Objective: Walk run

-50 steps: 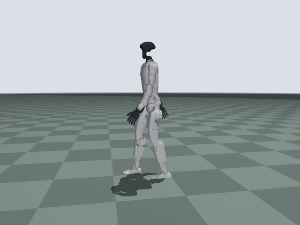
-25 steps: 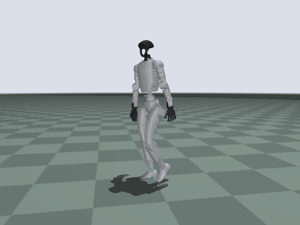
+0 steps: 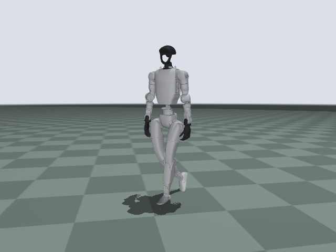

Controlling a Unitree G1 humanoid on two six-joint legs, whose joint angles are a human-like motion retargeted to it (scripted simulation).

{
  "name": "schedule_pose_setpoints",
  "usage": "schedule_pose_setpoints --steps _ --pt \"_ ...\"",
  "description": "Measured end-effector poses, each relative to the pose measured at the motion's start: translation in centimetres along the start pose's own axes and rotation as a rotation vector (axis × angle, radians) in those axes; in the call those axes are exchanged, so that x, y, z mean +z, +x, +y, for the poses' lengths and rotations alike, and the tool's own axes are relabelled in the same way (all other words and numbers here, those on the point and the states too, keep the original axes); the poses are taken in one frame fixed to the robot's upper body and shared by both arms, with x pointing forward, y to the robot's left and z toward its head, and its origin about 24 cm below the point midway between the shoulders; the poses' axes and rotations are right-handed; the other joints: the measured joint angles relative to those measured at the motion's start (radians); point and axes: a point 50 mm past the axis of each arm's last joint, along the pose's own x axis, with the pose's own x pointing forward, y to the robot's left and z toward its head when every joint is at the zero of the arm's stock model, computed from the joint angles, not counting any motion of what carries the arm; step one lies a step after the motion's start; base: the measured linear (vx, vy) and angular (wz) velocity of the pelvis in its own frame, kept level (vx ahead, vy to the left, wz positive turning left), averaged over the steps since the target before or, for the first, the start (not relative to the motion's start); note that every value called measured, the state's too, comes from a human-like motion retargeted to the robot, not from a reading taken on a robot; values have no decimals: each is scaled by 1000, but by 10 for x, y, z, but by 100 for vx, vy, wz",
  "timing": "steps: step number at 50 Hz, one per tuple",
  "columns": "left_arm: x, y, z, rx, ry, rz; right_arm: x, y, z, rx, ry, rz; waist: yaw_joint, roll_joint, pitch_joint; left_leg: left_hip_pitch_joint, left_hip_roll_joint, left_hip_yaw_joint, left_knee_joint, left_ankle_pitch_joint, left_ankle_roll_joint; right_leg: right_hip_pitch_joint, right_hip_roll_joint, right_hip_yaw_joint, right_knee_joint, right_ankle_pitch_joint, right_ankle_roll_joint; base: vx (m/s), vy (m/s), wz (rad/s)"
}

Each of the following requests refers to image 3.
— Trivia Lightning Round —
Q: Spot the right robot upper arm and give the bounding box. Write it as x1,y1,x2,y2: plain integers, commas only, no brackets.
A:
145,71,155,101

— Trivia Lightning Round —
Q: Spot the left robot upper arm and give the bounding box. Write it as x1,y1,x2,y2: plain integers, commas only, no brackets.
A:
176,70,190,103

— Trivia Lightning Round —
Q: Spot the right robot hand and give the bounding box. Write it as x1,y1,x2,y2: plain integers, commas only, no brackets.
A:
144,115,151,137

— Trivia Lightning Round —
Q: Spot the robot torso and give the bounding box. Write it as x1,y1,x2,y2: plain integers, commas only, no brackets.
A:
154,66,181,128

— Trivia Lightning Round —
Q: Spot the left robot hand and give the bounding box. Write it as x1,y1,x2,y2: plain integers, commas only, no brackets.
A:
180,119,191,141

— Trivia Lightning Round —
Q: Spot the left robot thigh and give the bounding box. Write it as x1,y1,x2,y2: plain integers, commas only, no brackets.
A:
164,119,185,166

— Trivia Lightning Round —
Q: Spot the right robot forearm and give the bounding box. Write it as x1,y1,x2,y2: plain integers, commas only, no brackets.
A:
144,100,154,120

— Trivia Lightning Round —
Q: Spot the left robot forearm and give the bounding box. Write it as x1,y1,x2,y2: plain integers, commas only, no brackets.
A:
183,95,192,124

